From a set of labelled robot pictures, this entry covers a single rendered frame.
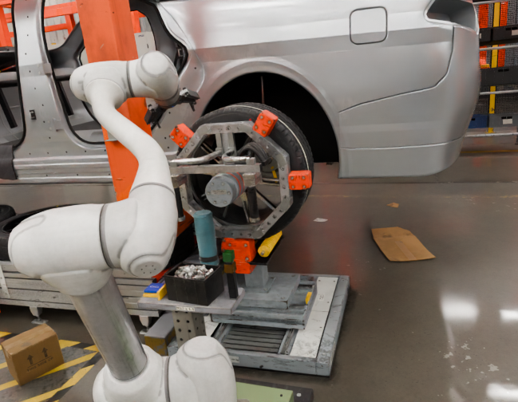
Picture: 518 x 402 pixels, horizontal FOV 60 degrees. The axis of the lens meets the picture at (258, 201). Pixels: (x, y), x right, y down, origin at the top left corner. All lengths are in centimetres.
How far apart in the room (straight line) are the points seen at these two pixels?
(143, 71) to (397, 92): 134
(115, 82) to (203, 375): 83
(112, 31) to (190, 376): 142
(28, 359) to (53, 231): 167
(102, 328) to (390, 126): 165
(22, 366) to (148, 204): 175
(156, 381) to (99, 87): 81
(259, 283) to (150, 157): 147
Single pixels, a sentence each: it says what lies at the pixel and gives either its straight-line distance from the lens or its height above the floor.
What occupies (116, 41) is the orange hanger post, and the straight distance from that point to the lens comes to 210.
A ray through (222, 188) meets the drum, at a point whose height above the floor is 87.
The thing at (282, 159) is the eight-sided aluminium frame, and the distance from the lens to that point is 196.
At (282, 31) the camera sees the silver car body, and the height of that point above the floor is 149.
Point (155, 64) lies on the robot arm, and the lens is 128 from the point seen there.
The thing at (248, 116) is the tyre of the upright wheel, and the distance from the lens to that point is 206.
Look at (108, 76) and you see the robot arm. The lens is 132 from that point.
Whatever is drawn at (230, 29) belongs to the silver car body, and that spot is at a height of 153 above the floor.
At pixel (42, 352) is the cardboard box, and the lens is 257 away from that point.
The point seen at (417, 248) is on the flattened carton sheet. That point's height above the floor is 1.
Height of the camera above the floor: 138
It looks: 17 degrees down
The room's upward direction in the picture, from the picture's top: 6 degrees counter-clockwise
